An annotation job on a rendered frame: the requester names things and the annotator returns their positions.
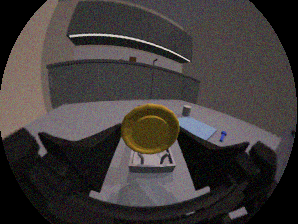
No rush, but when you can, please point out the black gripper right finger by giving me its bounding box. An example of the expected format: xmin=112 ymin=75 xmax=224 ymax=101
xmin=177 ymin=128 xmax=250 ymax=190

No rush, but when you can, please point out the yellow round plate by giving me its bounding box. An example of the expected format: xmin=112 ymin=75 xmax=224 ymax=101
xmin=121 ymin=104 xmax=180 ymax=155

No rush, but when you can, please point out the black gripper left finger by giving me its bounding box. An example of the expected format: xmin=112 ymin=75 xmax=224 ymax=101
xmin=37 ymin=123 xmax=121 ymax=193

